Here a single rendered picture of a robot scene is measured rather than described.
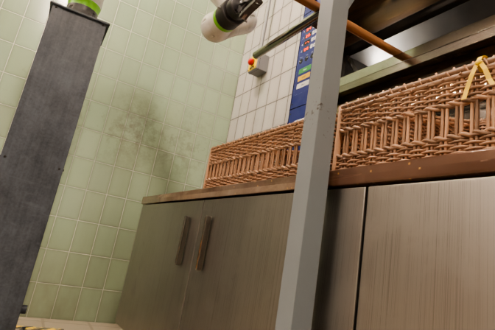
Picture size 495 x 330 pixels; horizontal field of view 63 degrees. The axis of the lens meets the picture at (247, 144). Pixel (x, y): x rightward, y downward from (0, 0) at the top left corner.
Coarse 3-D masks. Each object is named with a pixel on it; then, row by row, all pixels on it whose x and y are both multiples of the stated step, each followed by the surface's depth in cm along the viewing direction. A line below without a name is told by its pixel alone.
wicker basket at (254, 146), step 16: (272, 128) 102; (288, 128) 96; (336, 128) 87; (224, 144) 122; (240, 144) 115; (256, 144) 107; (272, 144) 101; (288, 144) 94; (208, 160) 130; (224, 160) 120; (240, 160) 112; (256, 160) 105; (272, 160) 98; (288, 160) 93; (208, 176) 127; (224, 176) 117; (240, 176) 109; (256, 176) 102; (272, 176) 96; (288, 176) 91
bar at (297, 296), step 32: (320, 0) 79; (352, 0) 81; (288, 32) 136; (320, 32) 76; (320, 64) 73; (320, 96) 70; (320, 128) 69; (320, 160) 68; (320, 192) 67; (320, 224) 66; (288, 256) 65; (288, 288) 63; (288, 320) 61
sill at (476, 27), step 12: (480, 24) 116; (492, 24) 113; (444, 36) 126; (456, 36) 123; (420, 48) 134; (432, 48) 129; (384, 60) 147; (396, 60) 141; (360, 72) 156; (372, 72) 150
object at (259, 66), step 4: (264, 56) 225; (268, 56) 227; (256, 60) 223; (260, 60) 223; (264, 60) 225; (268, 60) 226; (256, 64) 222; (260, 64) 223; (264, 64) 224; (248, 68) 229; (252, 68) 225; (256, 68) 222; (260, 68) 222; (264, 68) 224; (248, 72) 228; (252, 72) 227; (256, 72) 226; (260, 72) 226; (264, 72) 225; (256, 76) 231
